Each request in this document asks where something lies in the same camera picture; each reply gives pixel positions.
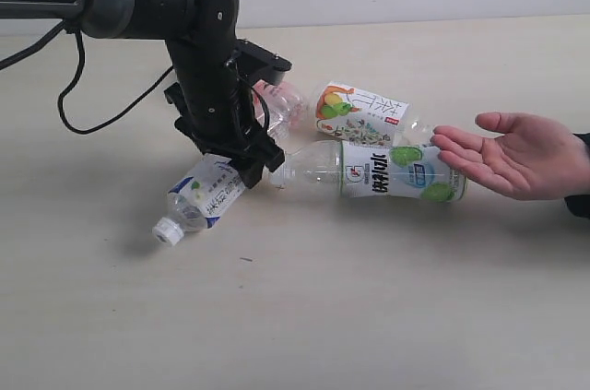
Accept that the black sleeve forearm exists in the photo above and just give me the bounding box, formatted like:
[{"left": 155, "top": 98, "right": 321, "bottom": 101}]
[{"left": 564, "top": 133, "right": 589, "bottom": 219}]

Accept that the lime label bottle white cap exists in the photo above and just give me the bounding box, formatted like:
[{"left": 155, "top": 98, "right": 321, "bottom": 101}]
[{"left": 268, "top": 140, "right": 467, "bottom": 203}]

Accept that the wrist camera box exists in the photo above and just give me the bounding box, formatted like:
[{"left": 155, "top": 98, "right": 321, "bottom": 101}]
[{"left": 235, "top": 39, "right": 292, "bottom": 86}]

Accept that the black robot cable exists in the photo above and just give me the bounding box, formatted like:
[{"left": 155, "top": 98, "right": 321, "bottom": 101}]
[{"left": 0, "top": 20, "right": 277, "bottom": 151}]

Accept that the tea bottle orange green label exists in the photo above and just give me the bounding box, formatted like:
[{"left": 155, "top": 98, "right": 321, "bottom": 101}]
[{"left": 314, "top": 80, "right": 433, "bottom": 148}]

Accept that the blue white label water bottle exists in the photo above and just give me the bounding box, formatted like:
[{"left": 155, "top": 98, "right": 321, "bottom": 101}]
[{"left": 152, "top": 154, "right": 246, "bottom": 246}]

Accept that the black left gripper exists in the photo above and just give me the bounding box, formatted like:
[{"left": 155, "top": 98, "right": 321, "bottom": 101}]
[{"left": 165, "top": 37, "right": 285, "bottom": 189}]

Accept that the person's open hand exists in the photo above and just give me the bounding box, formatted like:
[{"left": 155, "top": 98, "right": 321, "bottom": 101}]
[{"left": 431, "top": 112, "right": 574, "bottom": 201}]

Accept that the pink label bottle black cap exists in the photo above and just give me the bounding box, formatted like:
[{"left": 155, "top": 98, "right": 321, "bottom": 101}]
[{"left": 254, "top": 80, "right": 309, "bottom": 131}]

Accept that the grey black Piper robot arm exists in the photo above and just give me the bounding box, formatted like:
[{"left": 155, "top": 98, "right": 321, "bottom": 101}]
[{"left": 1, "top": 0, "right": 291, "bottom": 187}]

